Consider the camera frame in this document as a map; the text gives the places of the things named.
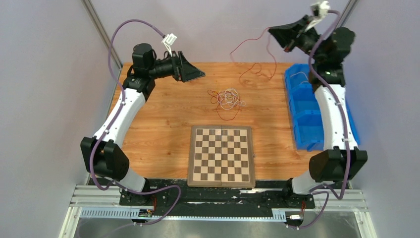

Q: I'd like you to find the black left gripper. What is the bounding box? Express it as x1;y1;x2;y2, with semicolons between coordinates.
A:
148;51;205;83

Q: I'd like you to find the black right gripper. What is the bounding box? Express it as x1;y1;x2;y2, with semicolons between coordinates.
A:
267;15;325;63

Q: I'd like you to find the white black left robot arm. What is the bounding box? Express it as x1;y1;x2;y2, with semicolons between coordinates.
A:
80;43;205;205

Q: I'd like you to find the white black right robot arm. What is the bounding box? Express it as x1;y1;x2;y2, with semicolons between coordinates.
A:
268;15;368;207

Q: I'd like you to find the blue compartment bin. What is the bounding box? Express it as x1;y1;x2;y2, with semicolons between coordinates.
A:
284;63;361;152

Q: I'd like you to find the wooden chessboard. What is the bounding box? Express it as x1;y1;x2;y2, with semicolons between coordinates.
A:
187;125;256;188

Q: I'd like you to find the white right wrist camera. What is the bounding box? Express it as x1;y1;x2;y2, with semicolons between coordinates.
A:
305;0;331;32

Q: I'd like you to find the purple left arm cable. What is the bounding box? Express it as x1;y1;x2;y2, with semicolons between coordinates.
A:
89;19;182;227

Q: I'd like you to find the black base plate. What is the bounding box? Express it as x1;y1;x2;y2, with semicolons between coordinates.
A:
88;177;350;218

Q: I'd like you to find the aluminium frame rail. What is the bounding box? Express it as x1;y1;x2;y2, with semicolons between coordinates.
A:
59;179;377;238

